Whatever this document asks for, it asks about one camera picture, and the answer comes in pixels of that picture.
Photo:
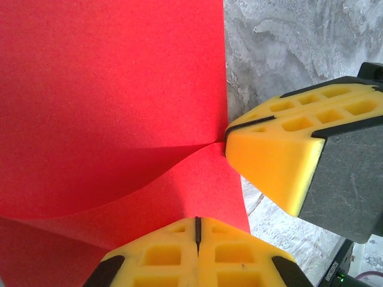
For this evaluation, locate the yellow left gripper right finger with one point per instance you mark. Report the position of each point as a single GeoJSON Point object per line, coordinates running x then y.
{"type": "Point", "coordinates": [236, 257]}

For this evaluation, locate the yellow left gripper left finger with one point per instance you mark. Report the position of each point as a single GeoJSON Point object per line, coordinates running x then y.
{"type": "Point", "coordinates": [161, 257]}

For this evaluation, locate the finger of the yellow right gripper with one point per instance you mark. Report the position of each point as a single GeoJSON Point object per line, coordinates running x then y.
{"type": "Point", "coordinates": [263, 112]}
{"type": "Point", "coordinates": [269, 161]}

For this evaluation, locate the red square paper sheet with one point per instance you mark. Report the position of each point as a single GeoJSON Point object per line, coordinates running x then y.
{"type": "Point", "coordinates": [104, 89]}

